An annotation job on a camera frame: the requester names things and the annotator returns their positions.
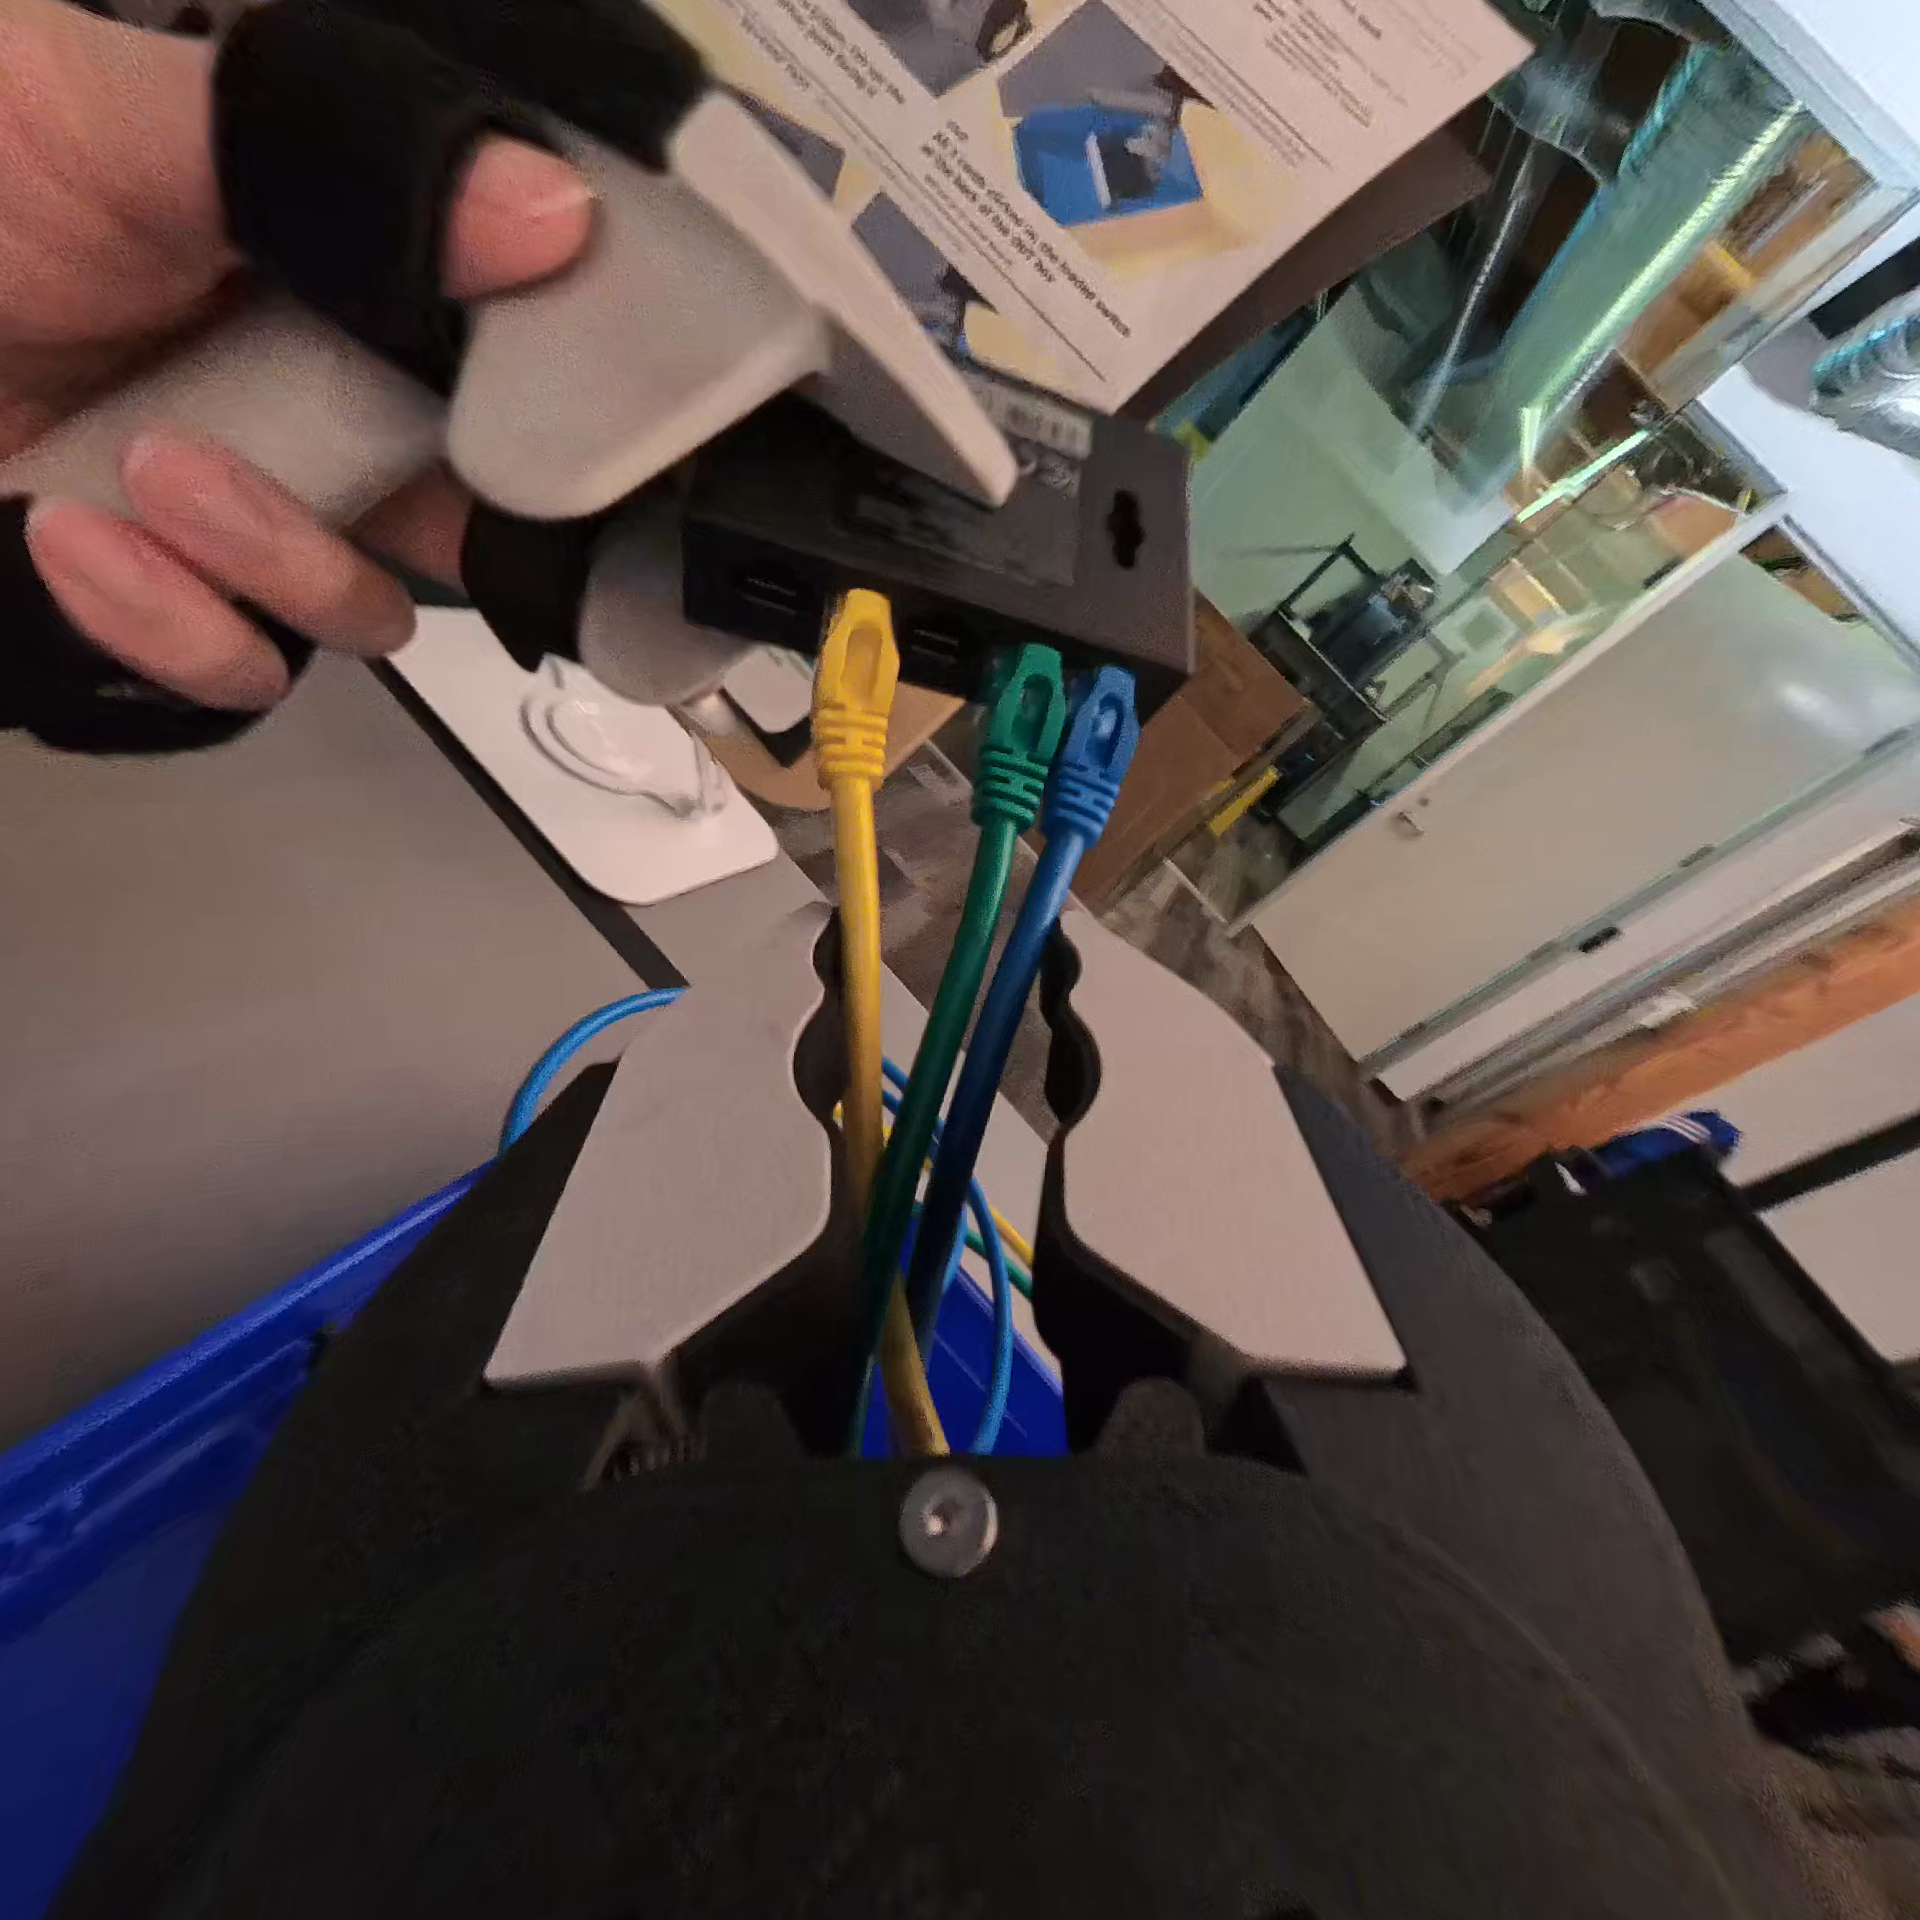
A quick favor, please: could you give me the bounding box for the black office chair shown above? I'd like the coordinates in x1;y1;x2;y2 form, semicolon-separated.
1463;1112;1920;1788

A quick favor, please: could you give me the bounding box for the yellow ethernet cable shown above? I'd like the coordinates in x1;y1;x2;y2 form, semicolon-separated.
809;588;1037;1461

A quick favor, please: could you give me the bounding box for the white base acrylic stand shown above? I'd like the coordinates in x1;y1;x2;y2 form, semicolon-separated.
383;600;785;909

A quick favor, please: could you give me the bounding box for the person's left hand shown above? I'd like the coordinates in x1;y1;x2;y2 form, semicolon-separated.
0;0;596;713

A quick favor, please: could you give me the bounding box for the black network switch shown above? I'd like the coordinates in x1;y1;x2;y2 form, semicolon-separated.
679;404;1200;677

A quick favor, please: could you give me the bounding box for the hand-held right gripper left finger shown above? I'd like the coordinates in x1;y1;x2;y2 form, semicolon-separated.
482;901;868;1409

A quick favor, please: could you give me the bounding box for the green ethernet cable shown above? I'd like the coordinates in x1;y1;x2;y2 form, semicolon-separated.
849;643;1071;1456

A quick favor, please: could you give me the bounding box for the printed instruction sheet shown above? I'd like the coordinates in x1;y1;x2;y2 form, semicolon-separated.
660;0;1538;413

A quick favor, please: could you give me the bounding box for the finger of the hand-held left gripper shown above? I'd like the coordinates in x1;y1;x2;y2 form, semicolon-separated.
667;89;1024;508
577;504;754;712

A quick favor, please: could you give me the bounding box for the wooden board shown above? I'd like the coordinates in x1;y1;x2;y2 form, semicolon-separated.
1117;105;1509;426

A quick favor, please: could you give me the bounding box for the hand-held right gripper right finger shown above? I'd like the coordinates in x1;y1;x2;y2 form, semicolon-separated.
1032;914;1420;1426

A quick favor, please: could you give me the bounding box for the blue ethernet cable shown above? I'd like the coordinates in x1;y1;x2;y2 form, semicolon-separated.
499;664;1139;1456

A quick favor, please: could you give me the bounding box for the blue plastic bin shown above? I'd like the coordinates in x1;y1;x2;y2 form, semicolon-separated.
0;1162;1071;1920

